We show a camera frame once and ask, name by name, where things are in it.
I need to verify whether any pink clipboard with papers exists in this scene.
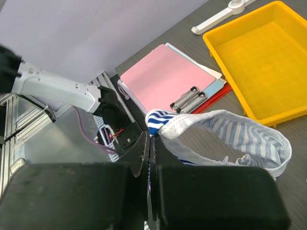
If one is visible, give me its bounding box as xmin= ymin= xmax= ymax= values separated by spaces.
xmin=117 ymin=43 xmax=227 ymax=114

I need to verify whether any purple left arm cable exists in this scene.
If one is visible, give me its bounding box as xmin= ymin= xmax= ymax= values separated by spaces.
xmin=73 ymin=105 xmax=117 ymax=155

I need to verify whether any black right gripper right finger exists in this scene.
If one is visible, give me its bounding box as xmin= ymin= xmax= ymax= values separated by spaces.
xmin=150 ymin=136 xmax=290 ymax=230

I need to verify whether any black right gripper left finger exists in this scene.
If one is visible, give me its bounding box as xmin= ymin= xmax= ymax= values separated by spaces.
xmin=0 ymin=132 xmax=150 ymax=230

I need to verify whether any metal clothes rack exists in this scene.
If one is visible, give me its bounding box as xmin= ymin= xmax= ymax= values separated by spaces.
xmin=191 ymin=0 xmax=256 ymax=35

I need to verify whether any white slotted cable duct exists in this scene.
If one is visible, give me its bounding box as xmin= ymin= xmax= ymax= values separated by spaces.
xmin=92 ymin=115 xmax=118 ymax=150

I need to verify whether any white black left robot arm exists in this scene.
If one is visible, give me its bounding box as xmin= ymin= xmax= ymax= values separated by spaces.
xmin=0 ymin=46 xmax=128 ymax=130

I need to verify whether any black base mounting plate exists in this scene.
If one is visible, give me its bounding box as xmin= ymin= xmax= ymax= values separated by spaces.
xmin=93 ymin=73 xmax=143 ymax=162

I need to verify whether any yellow plastic tray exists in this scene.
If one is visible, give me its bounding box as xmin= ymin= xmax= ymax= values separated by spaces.
xmin=203 ymin=0 xmax=307 ymax=126

